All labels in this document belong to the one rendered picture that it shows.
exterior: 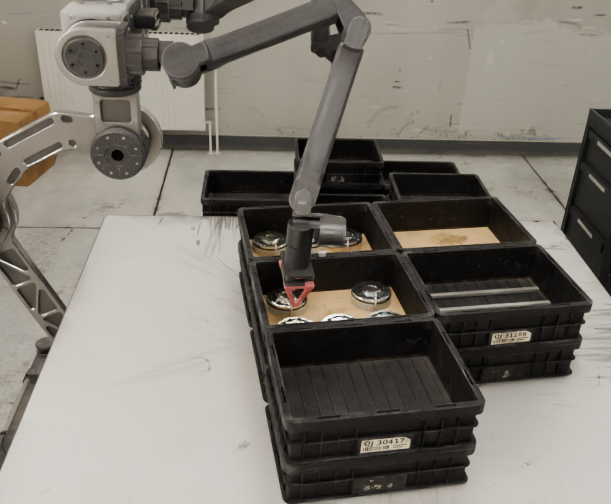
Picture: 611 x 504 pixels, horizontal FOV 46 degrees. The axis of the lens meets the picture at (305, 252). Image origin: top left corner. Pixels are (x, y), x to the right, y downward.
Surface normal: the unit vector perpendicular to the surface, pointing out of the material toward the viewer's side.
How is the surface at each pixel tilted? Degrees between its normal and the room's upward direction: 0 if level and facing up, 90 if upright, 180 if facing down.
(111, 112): 90
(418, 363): 0
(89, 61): 90
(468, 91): 90
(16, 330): 0
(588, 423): 0
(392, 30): 90
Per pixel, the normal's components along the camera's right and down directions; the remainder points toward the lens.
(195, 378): 0.04, -0.87
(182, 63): 0.06, 0.01
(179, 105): 0.05, 0.50
